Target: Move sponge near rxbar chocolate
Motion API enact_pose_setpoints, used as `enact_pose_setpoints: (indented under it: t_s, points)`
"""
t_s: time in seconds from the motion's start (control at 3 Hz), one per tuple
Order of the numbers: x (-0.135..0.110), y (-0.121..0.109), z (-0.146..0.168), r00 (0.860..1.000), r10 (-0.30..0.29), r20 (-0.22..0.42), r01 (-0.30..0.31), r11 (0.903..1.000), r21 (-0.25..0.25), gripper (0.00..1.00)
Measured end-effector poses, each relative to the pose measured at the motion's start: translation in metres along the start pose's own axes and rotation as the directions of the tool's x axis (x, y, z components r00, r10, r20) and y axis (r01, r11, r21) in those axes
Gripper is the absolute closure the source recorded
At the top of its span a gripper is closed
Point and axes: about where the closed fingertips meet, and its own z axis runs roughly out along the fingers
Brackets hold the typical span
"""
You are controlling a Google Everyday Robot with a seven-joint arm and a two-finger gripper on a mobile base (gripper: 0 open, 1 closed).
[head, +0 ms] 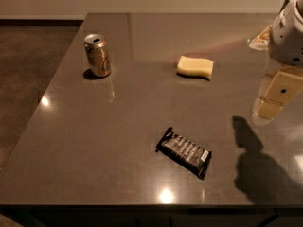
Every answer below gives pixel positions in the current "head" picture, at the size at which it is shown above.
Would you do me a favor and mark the black rxbar chocolate wrapper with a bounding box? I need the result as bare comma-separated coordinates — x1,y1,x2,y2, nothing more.
155,127,212,180

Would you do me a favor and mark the gold soda can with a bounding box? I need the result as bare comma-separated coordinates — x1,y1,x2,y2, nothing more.
83,34,111,78

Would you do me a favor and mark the yellow sponge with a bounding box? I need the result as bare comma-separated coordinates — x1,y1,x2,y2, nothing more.
177,56,214,80

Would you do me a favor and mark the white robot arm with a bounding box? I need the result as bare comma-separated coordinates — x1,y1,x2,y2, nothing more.
249,0,303,126

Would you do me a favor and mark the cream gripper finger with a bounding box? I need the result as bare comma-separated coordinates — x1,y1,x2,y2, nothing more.
249,26,272,50
252,98,283,126

